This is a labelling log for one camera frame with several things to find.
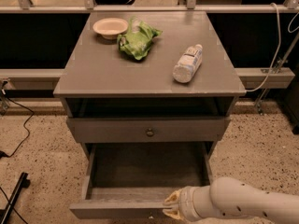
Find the grey wooden drawer cabinet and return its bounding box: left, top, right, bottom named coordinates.
left=52, top=10, right=247, bottom=161

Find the black metal stand leg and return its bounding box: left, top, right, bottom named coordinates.
left=0, top=173, right=30, bottom=224

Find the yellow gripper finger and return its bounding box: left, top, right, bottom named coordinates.
left=164, top=189, right=181, bottom=206
left=163, top=208, right=182, bottom=220

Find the grey top drawer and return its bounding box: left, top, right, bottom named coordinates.
left=66, top=117, right=230, bottom=143

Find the white plastic bottle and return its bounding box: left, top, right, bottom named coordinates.
left=173, top=44, right=203, bottom=83

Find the metal bracket right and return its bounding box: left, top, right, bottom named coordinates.
left=254, top=32, right=299, bottom=115

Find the black floor cable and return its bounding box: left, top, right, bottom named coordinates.
left=0, top=89, right=36, bottom=159

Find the grey drawer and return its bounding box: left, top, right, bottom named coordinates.
left=66, top=117, right=230, bottom=143
left=70, top=142, right=211, bottom=219

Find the beige paper bowl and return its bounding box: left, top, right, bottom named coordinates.
left=93, top=18, right=128, bottom=40

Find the metal railing frame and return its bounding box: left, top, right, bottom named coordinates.
left=0, top=0, right=299, bottom=15

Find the green crumpled chip bag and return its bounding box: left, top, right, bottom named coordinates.
left=117, top=17, right=162, bottom=61

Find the white cable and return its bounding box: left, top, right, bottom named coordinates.
left=245, top=2, right=282, bottom=93

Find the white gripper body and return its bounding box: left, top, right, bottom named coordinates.
left=178, top=186, right=214, bottom=222

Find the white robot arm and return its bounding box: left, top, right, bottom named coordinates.
left=163, top=177, right=299, bottom=224

